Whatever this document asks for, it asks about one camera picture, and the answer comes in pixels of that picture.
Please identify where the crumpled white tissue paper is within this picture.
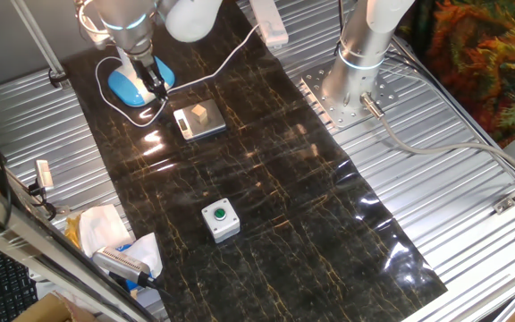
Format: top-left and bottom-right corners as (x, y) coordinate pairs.
(78, 204), (134, 258)

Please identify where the white tissue in pack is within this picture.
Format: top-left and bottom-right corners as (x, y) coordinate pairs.
(122, 232), (165, 279)

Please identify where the white green button box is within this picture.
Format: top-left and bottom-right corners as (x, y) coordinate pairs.
(201, 197), (242, 245)

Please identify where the thin aluminium pole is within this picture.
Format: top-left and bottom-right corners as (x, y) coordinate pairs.
(9, 0), (69, 89)

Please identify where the silver ribbed camera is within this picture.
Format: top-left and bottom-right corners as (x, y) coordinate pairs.
(91, 247), (152, 287)

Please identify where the colourful patterned cloth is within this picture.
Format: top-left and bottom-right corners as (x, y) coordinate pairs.
(398, 0), (515, 147)

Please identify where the silver kitchen scale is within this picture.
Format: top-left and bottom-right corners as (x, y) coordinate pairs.
(172, 98), (228, 143)

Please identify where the yellow plastic bag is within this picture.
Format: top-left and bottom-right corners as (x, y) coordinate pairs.
(63, 212), (85, 251)

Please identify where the blue and white desk lamp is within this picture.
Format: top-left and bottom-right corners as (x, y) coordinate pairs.
(107, 47), (176, 108)

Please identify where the aluminium frame bar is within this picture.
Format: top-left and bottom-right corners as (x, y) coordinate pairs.
(0, 169), (156, 322)

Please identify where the white lamp power cable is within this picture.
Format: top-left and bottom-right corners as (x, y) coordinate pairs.
(95, 24), (261, 129)

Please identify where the thick grey robot cable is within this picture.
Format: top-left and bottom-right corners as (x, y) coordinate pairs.
(359, 91), (515, 189)

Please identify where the black keyboard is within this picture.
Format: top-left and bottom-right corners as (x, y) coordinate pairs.
(0, 236), (39, 322)

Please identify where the small wooden cube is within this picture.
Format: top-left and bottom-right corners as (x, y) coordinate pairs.
(190, 104), (209, 125)

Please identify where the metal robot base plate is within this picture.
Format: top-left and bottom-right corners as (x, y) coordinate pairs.
(300, 57), (400, 131)

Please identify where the white power strip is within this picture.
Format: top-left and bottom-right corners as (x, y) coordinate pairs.
(248, 0), (291, 48)

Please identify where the black marble pattern mat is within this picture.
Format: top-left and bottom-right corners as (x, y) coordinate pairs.
(63, 0), (449, 322)

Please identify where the brown cardboard box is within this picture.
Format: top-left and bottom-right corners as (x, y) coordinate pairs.
(13, 292), (98, 322)

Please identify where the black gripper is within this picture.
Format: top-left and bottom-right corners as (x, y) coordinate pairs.
(130, 53), (171, 102)

